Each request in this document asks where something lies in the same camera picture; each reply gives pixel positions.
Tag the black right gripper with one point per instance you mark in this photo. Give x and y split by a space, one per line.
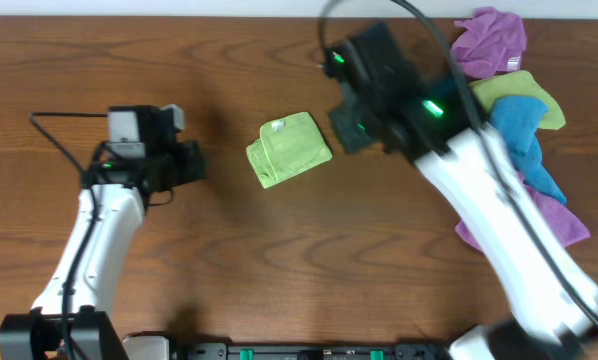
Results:
340 117

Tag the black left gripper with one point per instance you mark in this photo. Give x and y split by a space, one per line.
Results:
193 153

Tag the light green cloth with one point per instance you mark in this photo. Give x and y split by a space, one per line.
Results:
287 147

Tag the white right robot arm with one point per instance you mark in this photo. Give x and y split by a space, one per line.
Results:
554 304

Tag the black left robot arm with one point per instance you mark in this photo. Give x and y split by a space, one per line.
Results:
71 317

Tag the olive green cloth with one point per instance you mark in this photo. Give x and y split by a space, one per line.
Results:
519 83

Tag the small purple cloth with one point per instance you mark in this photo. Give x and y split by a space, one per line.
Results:
492 42

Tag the blue cloth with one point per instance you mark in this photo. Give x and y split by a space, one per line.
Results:
517 119

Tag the large purple cloth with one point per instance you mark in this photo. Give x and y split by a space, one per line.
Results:
566 226

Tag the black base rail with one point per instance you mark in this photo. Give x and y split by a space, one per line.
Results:
151 346

